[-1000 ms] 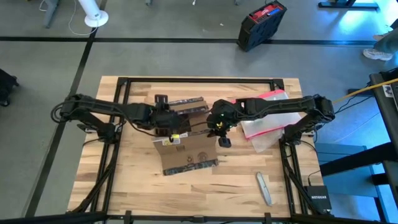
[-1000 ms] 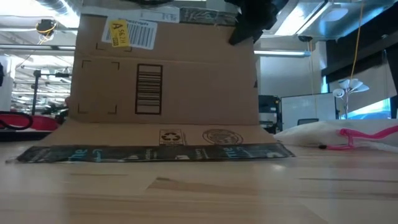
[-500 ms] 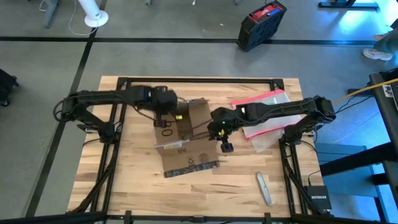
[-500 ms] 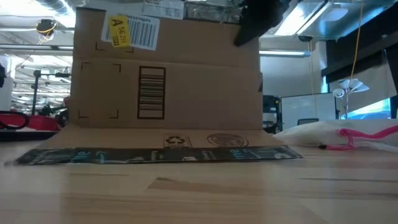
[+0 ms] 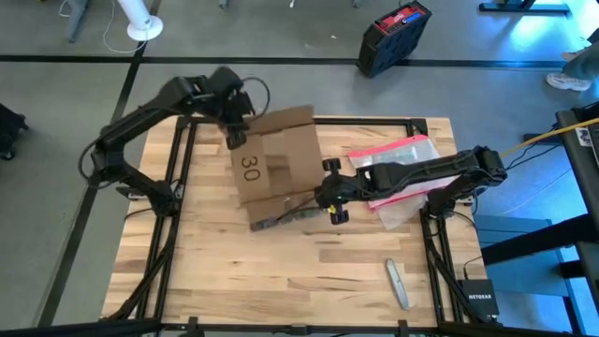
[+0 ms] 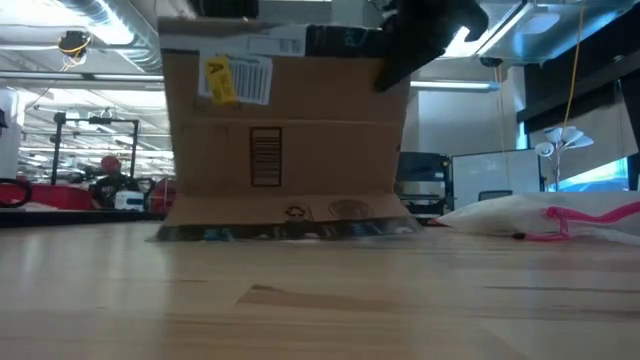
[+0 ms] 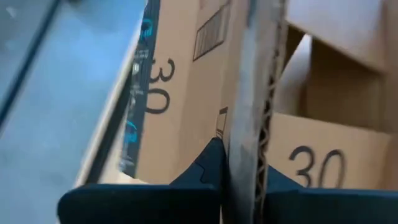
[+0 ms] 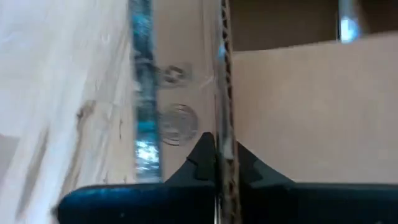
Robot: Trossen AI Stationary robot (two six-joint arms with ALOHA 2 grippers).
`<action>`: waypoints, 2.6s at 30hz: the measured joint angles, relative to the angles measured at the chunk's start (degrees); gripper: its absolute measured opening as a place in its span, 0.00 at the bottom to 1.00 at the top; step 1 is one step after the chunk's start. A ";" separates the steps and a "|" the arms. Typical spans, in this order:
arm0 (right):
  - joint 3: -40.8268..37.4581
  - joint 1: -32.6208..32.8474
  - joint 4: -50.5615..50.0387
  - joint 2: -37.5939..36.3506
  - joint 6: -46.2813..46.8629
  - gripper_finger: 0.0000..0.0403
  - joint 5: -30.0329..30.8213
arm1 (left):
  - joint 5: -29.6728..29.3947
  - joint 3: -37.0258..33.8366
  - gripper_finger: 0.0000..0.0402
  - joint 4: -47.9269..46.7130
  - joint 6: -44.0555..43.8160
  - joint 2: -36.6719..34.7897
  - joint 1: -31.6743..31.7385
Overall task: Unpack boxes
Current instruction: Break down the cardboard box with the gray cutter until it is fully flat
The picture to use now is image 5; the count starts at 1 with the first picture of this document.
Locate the black and red tool case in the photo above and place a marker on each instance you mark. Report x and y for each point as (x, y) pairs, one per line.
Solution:
(390, 42)

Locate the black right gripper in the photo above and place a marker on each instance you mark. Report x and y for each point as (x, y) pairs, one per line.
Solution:
(339, 189)

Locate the black desk foot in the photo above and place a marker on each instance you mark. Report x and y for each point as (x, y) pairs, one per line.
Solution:
(524, 7)

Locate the grey desk leg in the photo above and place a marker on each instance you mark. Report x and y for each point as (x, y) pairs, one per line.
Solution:
(78, 19)

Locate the brown cardboard shipping box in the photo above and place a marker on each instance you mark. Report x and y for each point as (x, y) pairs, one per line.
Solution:
(299, 159)

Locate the person's leg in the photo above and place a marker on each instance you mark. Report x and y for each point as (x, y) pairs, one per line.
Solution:
(585, 63)

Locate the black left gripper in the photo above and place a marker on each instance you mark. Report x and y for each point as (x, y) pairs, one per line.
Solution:
(236, 110)

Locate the white pedestal stand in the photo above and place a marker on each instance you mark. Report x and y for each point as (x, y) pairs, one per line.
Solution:
(140, 21)

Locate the black printed packing tape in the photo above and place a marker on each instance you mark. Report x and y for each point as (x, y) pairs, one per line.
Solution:
(290, 219)

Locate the black wheeled cart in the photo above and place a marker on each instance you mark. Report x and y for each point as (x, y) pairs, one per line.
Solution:
(9, 131)

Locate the black rig beam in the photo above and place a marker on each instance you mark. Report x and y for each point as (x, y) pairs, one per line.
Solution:
(93, 327)

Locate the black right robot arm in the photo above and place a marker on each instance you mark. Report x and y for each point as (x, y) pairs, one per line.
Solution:
(430, 173)

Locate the white pouch with pink edges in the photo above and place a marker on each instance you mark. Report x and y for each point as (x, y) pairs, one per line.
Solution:
(412, 150)

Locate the black Netgear network switch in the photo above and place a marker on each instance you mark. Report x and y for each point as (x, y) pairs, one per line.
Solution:
(479, 297)

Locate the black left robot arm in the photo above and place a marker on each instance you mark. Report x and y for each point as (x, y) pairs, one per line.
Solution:
(140, 117)

